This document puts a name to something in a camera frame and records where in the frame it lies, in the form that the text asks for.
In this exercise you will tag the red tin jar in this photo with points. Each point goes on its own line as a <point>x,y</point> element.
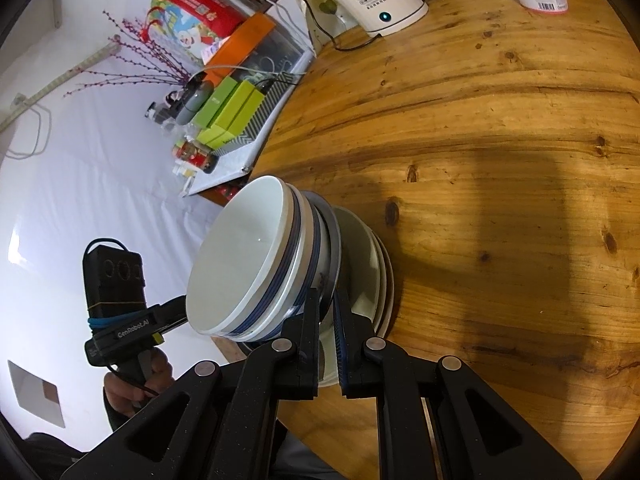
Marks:
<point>195,156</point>

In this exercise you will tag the purple dried branches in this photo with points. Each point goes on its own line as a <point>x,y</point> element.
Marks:
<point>140,45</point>

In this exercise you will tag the grey pouch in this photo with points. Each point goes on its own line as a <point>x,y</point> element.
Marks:
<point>192,100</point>

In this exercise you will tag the dark green flat box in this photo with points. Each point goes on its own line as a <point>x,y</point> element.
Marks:
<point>217,102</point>

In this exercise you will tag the chevron patterned box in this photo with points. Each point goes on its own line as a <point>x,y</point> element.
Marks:
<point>250,135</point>

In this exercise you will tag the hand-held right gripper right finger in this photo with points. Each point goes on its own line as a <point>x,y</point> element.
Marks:
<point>341,345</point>

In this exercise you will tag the large white bowl blue stripe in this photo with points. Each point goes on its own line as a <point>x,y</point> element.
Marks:
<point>318,255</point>

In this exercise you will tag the person's left hand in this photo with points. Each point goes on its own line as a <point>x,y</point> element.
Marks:
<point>157,375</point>

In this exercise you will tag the beige plate with fish print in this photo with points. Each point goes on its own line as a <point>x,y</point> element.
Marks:
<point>357,260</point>
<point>391,290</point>
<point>381,280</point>

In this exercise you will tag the lime green box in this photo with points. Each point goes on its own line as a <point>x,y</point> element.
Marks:
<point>240,110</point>

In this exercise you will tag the small white bowl blue stripe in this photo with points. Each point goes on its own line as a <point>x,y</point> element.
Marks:
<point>235,260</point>

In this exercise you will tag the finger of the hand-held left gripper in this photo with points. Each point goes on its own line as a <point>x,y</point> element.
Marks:
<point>172,317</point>

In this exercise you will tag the white shelf board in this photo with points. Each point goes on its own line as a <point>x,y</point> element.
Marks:
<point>220,176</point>

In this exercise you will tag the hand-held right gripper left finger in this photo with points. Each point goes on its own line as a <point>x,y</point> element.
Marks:
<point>306,345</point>

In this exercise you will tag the red cartoon printed bag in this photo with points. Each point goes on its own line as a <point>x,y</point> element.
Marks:
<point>200,5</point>

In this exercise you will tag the clear storage box orange lid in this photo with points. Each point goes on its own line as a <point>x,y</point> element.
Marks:
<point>240,42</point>

